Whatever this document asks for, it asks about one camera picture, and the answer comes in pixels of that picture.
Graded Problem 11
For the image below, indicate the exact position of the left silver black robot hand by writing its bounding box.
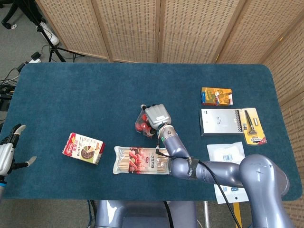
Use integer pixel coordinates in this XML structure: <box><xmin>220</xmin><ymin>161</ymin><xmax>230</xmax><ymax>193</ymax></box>
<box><xmin>0</xmin><ymin>123</ymin><xmax>38</xmax><ymax>178</ymax></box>

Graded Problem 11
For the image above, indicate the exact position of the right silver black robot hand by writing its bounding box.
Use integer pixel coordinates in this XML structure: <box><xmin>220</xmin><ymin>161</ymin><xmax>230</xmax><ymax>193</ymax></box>
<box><xmin>140</xmin><ymin>104</ymin><xmax>172</xmax><ymax>130</ymax></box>

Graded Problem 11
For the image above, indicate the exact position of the clear box of red-black bottles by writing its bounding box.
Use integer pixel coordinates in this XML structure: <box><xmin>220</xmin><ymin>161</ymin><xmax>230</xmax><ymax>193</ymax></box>
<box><xmin>134</xmin><ymin>111</ymin><xmax>158</xmax><ymax>138</ymax></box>

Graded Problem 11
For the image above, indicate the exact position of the yellow orange illustrated box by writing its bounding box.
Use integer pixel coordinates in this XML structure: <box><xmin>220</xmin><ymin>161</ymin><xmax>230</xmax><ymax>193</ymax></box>
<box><xmin>201</xmin><ymin>87</ymin><xmax>234</xmax><ymax>106</ymax></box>

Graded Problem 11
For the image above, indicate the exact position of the silver earbuds box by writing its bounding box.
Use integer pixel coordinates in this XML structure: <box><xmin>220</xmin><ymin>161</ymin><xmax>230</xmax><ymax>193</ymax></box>
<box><xmin>200</xmin><ymin>108</ymin><xmax>245</xmax><ymax>136</ymax></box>

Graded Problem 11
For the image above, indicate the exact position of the bamboo chopsticks plastic pack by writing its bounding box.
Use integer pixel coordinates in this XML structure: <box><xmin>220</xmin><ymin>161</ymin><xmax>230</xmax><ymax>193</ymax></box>
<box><xmin>113</xmin><ymin>146</ymin><xmax>178</xmax><ymax>175</ymax></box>

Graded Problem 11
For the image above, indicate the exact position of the blue velvet tablecloth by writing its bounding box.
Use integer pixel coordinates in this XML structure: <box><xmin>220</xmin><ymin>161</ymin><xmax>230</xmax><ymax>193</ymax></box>
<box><xmin>0</xmin><ymin>62</ymin><xmax>304</xmax><ymax>202</ymax></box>

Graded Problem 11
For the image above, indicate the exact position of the red white food carton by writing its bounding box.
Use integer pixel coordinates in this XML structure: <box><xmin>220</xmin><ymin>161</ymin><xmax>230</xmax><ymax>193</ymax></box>
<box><xmin>62</xmin><ymin>132</ymin><xmax>106</xmax><ymax>165</ymax></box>

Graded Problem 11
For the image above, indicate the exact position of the white plastic pouch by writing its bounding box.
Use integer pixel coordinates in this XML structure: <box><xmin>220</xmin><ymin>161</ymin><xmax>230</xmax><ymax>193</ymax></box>
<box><xmin>206</xmin><ymin>142</ymin><xmax>250</xmax><ymax>204</ymax></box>

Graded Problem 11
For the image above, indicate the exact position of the woven wood folding screen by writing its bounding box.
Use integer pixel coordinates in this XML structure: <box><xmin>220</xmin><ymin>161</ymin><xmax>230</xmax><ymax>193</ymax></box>
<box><xmin>35</xmin><ymin>0</ymin><xmax>304</xmax><ymax>228</ymax></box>

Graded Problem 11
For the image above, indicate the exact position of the yellow razor blister pack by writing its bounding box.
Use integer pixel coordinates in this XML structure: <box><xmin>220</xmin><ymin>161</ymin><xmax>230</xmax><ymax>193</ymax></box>
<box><xmin>238</xmin><ymin>108</ymin><xmax>268</xmax><ymax>145</ymax></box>

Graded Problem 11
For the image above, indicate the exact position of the grey robot torso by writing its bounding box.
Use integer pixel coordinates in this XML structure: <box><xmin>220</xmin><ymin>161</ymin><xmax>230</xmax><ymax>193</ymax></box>
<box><xmin>95</xmin><ymin>200</ymin><xmax>198</xmax><ymax>228</ymax></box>

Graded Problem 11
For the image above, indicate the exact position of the white power strip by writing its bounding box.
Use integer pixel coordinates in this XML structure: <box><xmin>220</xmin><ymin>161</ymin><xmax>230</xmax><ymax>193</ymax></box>
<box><xmin>28</xmin><ymin>52</ymin><xmax>43</xmax><ymax>64</ymax></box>

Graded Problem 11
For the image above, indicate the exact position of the white table leg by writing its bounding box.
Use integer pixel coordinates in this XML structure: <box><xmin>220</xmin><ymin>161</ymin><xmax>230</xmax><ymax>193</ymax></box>
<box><xmin>204</xmin><ymin>201</ymin><xmax>211</xmax><ymax>228</ymax></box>

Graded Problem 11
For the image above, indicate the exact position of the black tripod stand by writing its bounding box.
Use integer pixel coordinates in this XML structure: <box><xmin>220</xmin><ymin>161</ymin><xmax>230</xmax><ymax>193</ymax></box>
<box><xmin>21</xmin><ymin>0</ymin><xmax>85</xmax><ymax>63</ymax></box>

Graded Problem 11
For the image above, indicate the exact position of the black office chair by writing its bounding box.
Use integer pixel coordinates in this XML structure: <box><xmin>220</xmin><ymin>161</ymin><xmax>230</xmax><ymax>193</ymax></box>
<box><xmin>1</xmin><ymin>0</ymin><xmax>46</xmax><ymax>30</ymax></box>

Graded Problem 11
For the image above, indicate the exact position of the floor cable bundle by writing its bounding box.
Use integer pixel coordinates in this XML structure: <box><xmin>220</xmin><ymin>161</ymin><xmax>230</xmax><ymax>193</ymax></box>
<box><xmin>0</xmin><ymin>63</ymin><xmax>26</xmax><ymax>112</ymax></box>

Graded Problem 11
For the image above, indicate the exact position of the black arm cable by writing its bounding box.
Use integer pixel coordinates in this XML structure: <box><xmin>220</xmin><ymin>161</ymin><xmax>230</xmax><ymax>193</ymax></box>
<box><xmin>154</xmin><ymin>140</ymin><xmax>243</xmax><ymax>228</ymax></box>

